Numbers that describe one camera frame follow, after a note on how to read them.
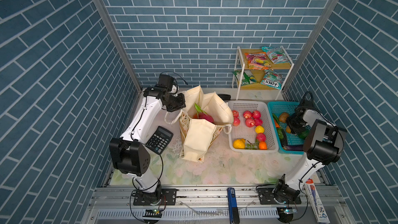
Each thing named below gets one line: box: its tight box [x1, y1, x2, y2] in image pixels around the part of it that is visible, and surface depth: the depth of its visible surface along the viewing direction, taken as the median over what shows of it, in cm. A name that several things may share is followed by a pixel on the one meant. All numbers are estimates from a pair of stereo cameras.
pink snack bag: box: [244, 51, 272, 70], surface depth 88 cm
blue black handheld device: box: [226, 187, 240, 224], surface depth 71 cm
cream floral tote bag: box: [164, 85, 234, 163], surface depth 86 cm
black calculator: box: [145, 125, 174, 156], surface depth 93 cm
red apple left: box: [233, 116, 241, 127], surface depth 99 cm
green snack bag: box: [232, 69, 257, 87], surface depth 104 cm
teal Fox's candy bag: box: [260, 69, 283, 90], surface depth 104 cm
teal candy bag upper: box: [261, 46, 292, 64], surface depth 92 cm
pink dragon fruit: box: [192, 102, 215, 124], surface depth 94 cm
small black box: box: [217, 93, 232, 102], surface depth 115 cm
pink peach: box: [256, 132, 267, 142], surface depth 91 cm
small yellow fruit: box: [254, 124, 265, 134], surface depth 95 cm
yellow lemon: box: [232, 138, 247, 150], surface depth 88 cm
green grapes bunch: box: [245, 143, 259, 150], surface depth 88 cm
